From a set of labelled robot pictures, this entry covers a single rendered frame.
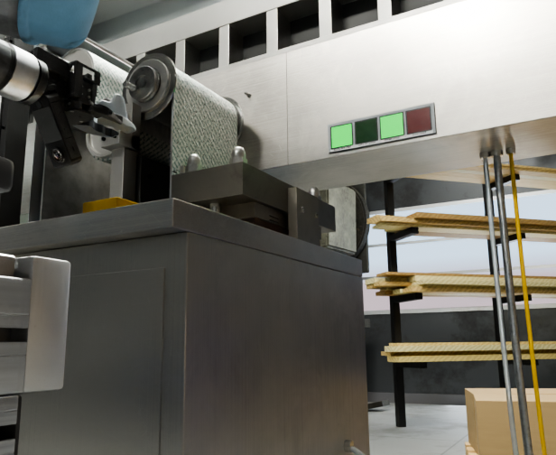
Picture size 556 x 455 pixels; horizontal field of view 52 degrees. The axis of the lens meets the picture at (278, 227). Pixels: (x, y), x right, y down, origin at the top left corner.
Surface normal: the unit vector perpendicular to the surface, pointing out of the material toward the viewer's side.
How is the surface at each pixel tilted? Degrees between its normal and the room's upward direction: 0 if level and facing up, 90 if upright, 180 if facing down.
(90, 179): 90
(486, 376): 90
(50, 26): 171
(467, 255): 90
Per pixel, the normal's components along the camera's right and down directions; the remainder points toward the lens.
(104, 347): -0.49, -0.17
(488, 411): -0.29, -0.19
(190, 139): 0.87, -0.11
